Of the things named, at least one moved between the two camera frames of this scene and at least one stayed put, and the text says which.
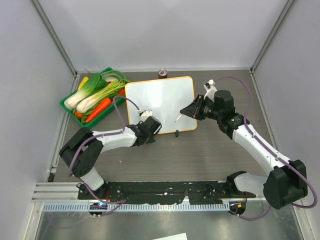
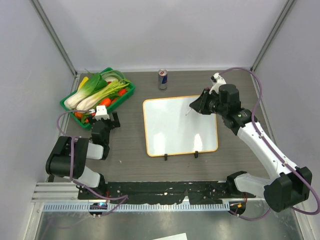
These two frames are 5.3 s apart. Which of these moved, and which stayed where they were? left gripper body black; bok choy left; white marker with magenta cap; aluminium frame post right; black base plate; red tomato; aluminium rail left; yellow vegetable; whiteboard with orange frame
Moved: white marker with magenta cap; whiteboard with orange frame; left gripper body black
Stayed: red tomato; bok choy left; aluminium rail left; black base plate; aluminium frame post right; yellow vegetable
